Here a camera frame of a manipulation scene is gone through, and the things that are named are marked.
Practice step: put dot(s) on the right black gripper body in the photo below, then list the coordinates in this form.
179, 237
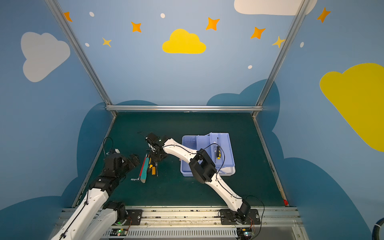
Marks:
154, 150

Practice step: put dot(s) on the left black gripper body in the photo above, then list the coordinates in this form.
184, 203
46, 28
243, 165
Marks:
130, 161

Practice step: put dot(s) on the white blue tool box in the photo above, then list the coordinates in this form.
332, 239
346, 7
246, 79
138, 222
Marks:
226, 165

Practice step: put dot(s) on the yellow black small screwdriver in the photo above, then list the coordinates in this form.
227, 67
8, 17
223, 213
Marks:
218, 150

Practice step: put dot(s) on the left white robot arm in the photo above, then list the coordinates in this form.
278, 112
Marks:
96, 214

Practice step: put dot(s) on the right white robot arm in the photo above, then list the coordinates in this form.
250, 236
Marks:
203, 170

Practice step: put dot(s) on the teal utility knife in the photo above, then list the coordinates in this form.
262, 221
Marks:
144, 170

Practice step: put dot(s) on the left controller board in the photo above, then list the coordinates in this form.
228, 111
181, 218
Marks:
118, 232

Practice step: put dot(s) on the controller board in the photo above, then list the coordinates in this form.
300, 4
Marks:
118, 232
244, 234

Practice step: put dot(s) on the right controller board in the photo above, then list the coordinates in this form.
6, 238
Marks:
244, 234

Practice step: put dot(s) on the red handled hex key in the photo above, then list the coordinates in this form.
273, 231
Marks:
139, 177

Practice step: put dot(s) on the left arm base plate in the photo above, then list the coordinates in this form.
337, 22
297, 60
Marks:
129, 217

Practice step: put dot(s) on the back horizontal frame bar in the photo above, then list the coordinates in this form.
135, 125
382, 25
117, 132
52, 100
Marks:
142, 108

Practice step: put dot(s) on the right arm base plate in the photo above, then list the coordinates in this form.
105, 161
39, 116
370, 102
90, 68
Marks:
229, 217

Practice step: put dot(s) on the right frame post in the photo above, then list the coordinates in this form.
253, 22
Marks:
291, 34

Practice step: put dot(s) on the frame post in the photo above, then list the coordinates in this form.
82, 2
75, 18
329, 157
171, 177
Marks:
291, 34
65, 25

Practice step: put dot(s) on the left frame post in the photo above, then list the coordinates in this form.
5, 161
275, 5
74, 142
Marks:
65, 25

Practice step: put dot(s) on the aluminium front rail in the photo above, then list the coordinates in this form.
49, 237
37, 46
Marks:
202, 223

